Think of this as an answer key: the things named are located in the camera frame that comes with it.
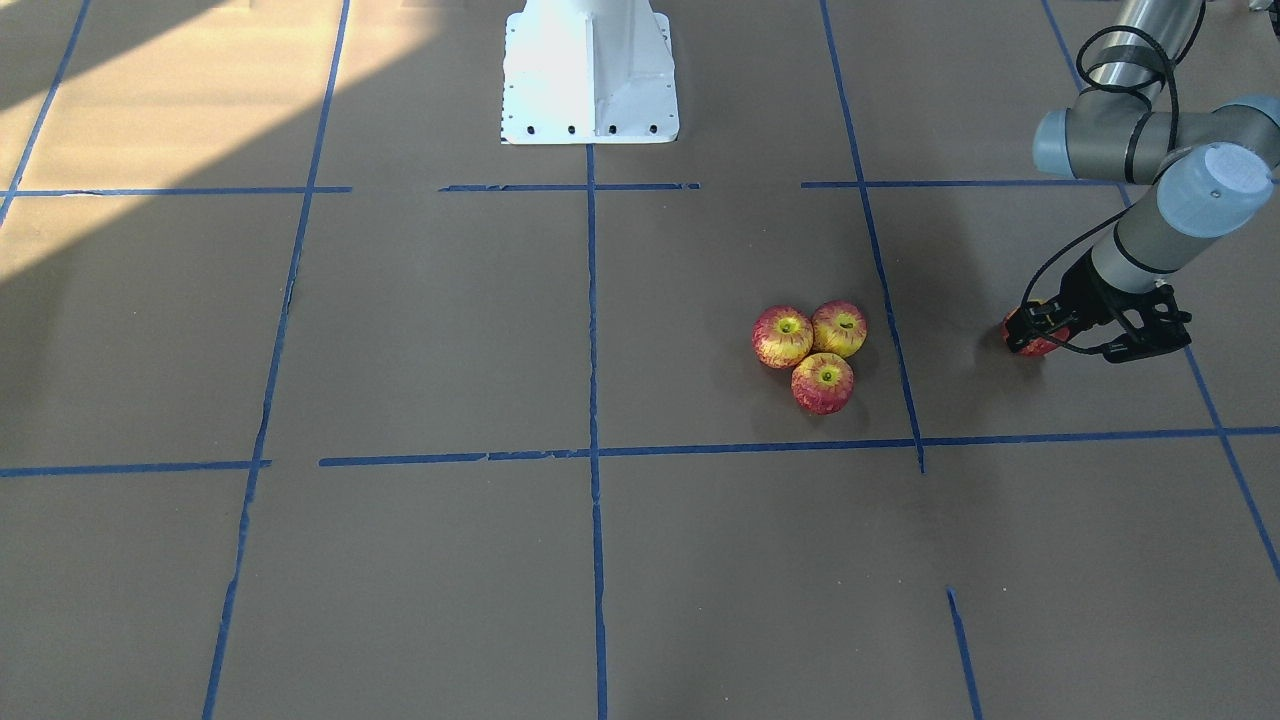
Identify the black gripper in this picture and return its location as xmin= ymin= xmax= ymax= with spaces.
xmin=1006 ymin=256 xmax=1192 ymax=364

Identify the lone red yellow apple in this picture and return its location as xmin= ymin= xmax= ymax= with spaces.
xmin=1000 ymin=307 xmax=1071 ymax=357

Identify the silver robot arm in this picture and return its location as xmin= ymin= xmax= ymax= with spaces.
xmin=1001 ymin=1 xmax=1279 ymax=363

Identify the back red yellow apple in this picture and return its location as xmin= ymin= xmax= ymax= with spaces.
xmin=790 ymin=352 xmax=856 ymax=416

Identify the front red yellow apple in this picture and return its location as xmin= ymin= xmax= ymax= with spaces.
xmin=751 ymin=305 xmax=814 ymax=369

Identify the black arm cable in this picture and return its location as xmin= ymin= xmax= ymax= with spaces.
xmin=1018 ymin=26 xmax=1181 ymax=356

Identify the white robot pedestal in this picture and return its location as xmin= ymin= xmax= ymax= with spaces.
xmin=500 ymin=1 xmax=681 ymax=146

